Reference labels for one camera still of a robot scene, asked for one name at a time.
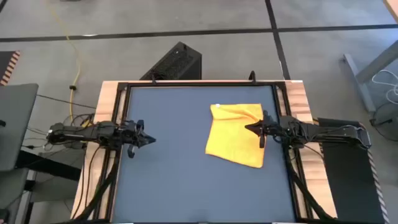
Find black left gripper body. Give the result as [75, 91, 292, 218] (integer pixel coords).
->
[119, 120, 141, 153]

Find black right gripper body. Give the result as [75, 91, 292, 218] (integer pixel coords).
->
[266, 116, 293, 144]

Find yellow microfibre towel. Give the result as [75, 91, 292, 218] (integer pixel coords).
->
[205, 103, 266, 169]

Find blue-grey table mat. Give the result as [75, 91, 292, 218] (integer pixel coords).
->
[112, 85, 296, 223]

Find large black striped-edge mat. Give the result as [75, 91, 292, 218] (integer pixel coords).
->
[317, 117, 391, 224]

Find black computer tower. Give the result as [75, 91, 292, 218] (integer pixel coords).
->
[139, 41, 202, 81]

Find black beam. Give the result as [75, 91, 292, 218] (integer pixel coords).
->
[15, 150, 82, 182]

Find grey metal table leg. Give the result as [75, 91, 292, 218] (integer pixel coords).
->
[343, 39, 398, 113]

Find grey flat panel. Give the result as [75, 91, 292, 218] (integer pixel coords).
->
[0, 83, 39, 172]

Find grey chair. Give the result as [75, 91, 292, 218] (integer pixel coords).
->
[0, 167, 29, 224]

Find small black striped-edge mat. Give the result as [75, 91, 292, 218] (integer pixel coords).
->
[0, 50, 21, 86]

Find light wooden desk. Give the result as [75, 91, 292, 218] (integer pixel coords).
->
[382, 0, 398, 23]

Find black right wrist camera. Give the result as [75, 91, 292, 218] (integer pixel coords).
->
[267, 120, 282, 138]

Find thick black cable sleeve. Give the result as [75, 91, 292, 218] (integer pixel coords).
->
[282, 146, 331, 220]
[73, 146, 123, 220]

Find black metal table frame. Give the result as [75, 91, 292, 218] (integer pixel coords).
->
[104, 80, 313, 224]

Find yellow cable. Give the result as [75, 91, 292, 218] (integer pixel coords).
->
[45, 0, 94, 128]

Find thin black cable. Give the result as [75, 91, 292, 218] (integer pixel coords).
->
[36, 94, 97, 110]

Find black cable loop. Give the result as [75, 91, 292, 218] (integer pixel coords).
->
[369, 102, 398, 146]

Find white cable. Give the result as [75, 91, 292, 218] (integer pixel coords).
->
[371, 69, 398, 105]

